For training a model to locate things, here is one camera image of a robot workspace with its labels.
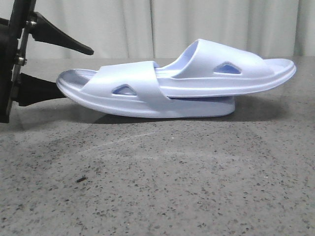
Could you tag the light blue slipper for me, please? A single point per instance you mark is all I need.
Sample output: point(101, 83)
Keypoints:
point(132, 90)
point(210, 69)

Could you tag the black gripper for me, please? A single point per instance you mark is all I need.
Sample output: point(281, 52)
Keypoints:
point(13, 40)

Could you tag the small black debris piece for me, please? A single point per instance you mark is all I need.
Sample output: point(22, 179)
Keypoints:
point(83, 178)

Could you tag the beige curtain backdrop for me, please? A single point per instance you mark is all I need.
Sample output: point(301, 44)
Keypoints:
point(145, 29)

